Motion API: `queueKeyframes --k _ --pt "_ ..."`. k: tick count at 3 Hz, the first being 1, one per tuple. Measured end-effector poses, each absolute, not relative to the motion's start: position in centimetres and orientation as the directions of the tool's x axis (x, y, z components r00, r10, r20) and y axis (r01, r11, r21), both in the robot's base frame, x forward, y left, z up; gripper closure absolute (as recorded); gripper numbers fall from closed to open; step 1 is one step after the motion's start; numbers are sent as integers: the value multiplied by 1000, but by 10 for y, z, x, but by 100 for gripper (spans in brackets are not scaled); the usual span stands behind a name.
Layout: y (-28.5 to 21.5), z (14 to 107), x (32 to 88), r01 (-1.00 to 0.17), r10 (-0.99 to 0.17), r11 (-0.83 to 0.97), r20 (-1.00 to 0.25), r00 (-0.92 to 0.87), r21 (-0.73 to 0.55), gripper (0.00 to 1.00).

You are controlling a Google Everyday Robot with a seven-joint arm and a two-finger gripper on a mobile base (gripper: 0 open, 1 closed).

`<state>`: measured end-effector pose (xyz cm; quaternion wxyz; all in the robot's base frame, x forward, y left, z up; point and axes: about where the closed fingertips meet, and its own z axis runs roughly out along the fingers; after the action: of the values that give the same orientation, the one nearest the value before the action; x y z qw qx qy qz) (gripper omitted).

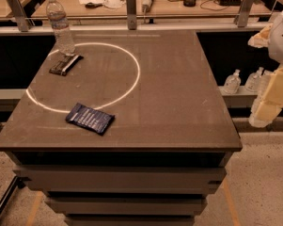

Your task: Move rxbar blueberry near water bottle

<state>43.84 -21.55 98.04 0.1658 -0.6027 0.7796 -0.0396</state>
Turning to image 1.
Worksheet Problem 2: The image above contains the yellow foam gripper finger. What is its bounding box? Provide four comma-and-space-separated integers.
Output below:
247, 24, 272, 48
249, 65, 283, 128

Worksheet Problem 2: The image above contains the stacked grey table base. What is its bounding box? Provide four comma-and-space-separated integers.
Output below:
13, 163, 227, 226

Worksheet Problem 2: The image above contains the metal bracket post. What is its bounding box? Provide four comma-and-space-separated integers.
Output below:
126, 0, 137, 30
234, 0, 259, 27
7, 0, 31, 32

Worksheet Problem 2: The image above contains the right metal bracket post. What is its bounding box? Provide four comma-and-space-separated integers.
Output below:
234, 0, 259, 27

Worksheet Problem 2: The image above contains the small black device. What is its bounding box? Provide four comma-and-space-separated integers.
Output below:
85, 2, 103, 8

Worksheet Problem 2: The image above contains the clear plastic water bottle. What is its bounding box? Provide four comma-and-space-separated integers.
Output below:
46, 0, 75, 55

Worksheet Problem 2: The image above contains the left metal bracket post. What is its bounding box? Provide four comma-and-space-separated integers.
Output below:
7, 0, 31, 32

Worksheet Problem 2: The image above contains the black cable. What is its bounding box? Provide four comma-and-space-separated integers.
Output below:
199, 0, 229, 12

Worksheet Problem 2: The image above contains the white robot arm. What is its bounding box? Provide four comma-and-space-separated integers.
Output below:
248, 10, 283, 128

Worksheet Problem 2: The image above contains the white face mask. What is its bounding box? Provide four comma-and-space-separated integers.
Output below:
103, 0, 125, 9

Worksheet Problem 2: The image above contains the black table leg stand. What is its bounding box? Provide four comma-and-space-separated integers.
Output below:
0, 176, 24, 216

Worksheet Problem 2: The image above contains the white handheld tool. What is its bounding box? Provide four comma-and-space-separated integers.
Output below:
142, 0, 154, 12

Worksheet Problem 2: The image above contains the blue rxbar blueberry wrapper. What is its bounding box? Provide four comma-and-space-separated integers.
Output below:
65, 103, 115, 136

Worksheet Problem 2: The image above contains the clear sanitizer bottle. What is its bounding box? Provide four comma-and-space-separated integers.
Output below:
224, 69, 241, 94
244, 67, 264, 92

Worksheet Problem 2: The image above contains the right clear sanitizer bottle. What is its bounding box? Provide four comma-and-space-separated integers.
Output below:
244, 67, 264, 92

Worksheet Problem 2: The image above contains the dark brown snack bar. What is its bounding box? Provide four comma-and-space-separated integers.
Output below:
49, 55, 83, 76

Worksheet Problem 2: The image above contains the left clear sanitizer bottle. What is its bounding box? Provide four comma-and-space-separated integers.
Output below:
224, 69, 241, 94

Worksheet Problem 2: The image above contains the middle metal bracket post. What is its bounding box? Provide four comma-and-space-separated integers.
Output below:
126, 0, 137, 30

